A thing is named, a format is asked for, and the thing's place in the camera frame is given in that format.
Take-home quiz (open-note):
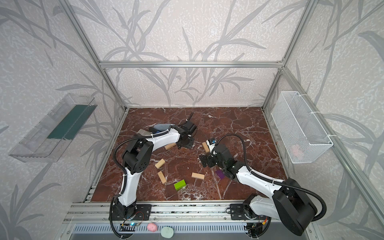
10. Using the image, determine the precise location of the wood block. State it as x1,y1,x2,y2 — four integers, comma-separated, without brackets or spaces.
158,171,167,184
192,173,205,180
202,142,210,153
165,143,177,150
155,159,166,169

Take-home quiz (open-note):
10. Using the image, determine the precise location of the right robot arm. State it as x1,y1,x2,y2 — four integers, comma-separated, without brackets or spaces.
199,141,318,236

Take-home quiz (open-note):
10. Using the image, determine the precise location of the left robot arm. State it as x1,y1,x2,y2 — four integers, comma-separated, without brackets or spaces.
112,120,197,220

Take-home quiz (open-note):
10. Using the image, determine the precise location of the purple block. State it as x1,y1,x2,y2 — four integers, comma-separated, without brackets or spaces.
215,170,226,180

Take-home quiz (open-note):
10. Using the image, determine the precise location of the grey rectangular sponge block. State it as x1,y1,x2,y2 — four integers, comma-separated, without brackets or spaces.
137,129,152,136

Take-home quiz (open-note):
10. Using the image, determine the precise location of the green block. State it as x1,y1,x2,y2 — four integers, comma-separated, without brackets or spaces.
174,180,187,191

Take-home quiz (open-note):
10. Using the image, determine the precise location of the blue grey oval case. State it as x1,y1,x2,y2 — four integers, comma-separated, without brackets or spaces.
153,124,175,131

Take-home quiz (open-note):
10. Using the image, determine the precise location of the pink object in basket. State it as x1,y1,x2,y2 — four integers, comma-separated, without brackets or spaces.
291,145,304,160

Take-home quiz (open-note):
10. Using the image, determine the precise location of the right circuit board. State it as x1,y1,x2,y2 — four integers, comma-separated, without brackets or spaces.
244,221,270,239

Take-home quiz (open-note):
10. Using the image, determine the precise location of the circuit board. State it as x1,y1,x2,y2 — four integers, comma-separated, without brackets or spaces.
244,221,270,239
119,222,141,232

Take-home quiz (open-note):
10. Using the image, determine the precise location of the mint green blob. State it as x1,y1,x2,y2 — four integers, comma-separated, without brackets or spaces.
161,227,174,239

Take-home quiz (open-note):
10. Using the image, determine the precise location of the pink eraser blob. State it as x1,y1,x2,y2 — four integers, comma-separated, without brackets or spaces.
147,223,158,233

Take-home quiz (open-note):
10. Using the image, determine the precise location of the left circuit board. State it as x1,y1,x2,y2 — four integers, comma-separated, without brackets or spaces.
119,222,141,232

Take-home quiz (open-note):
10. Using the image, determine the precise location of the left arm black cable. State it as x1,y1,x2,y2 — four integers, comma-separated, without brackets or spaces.
108,112,195,240

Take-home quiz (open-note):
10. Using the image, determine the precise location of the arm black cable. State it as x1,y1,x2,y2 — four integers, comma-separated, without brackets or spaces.
211,133,328,222
108,112,195,240

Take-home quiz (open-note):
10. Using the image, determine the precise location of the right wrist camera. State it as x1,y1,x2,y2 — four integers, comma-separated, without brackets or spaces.
207,138,217,152

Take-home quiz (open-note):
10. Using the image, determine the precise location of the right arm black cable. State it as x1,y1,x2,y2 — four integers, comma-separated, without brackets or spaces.
211,133,328,222

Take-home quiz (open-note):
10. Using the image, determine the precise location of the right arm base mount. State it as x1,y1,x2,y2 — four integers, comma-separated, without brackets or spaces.
225,204,268,221

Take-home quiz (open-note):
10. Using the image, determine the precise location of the white wire wall basket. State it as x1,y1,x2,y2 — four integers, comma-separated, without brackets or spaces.
272,91,333,164

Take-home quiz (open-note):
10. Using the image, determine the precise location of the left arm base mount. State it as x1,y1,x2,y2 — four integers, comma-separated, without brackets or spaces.
109,204,152,221

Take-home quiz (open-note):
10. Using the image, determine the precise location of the aluminium front rail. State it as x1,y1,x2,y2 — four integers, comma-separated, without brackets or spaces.
62,201,316,224

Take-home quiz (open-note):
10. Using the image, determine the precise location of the clear plastic wall bin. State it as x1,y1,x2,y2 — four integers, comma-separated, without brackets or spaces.
9,94,98,163

